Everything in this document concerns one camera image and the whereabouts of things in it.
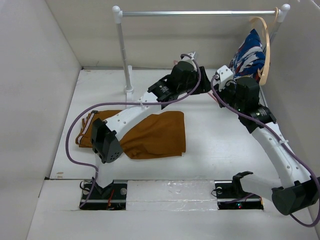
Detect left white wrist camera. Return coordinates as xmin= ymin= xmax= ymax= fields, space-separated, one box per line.
xmin=180 ymin=51 xmax=198 ymax=64

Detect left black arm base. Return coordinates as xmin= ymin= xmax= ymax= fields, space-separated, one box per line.
xmin=79 ymin=180 xmax=128 ymax=211

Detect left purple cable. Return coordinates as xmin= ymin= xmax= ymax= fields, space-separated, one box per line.
xmin=65 ymin=52 xmax=202 ymax=208

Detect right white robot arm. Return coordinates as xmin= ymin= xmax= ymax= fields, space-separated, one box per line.
xmin=211 ymin=77 xmax=320 ymax=216

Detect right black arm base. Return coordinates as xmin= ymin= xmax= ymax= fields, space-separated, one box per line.
xmin=211 ymin=171 xmax=264 ymax=210

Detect white garment rack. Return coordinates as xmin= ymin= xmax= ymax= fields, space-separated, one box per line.
xmin=112 ymin=3 xmax=291 ymax=104

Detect aluminium rail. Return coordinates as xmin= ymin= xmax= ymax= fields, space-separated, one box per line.
xmin=259 ymin=86 xmax=268 ymax=107

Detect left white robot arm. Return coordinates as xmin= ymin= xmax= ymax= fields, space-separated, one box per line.
xmin=91 ymin=60 xmax=210 ymax=164

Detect brown trousers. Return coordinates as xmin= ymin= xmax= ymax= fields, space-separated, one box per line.
xmin=75 ymin=109 xmax=187 ymax=160

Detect blue patterned garment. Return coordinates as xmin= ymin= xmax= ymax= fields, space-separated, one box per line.
xmin=229 ymin=29 xmax=266 ymax=82

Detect pink plastic hanger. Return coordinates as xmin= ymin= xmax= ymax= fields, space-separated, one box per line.
xmin=207 ymin=92 xmax=219 ymax=104

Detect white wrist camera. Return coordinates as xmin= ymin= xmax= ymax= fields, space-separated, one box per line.
xmin=180 ymin=51 xmax=198 ymax=64
xmin=215 ymin=65 xmax=234 ymax=91

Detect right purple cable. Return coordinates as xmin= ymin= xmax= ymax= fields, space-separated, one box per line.
xmin=210 ymin=72 xmax=320 ymax=228

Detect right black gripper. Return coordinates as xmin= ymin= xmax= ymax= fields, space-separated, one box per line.
xmin=212 ymin=79 xmax=245 ymax=113

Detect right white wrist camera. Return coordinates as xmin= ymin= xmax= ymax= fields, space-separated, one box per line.
xmin=215 ymin=65 xmax=234 ymax=91

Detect purple cable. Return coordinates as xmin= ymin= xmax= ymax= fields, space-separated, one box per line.
xmin=65 ymin=52 xmax=202 ymax=208
xmin=210 ymin=72 xmax=320 ymax=228

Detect beige wooden hanger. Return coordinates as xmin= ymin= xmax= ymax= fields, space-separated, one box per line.
xmin=249 ymin=7 xmax=280 ymax=86

